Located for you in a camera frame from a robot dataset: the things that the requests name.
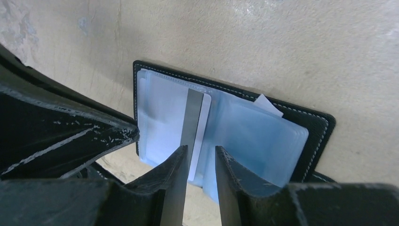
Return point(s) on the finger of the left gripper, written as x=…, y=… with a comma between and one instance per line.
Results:
x=48, y=130

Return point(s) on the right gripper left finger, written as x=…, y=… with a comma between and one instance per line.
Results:
x=155, y=199

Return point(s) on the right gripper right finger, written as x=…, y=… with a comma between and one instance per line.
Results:
x=245, y=199

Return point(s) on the black leather card holder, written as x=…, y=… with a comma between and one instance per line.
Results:
x=279, y=141

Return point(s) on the white grey striped card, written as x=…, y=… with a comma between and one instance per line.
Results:
x=194, y=126

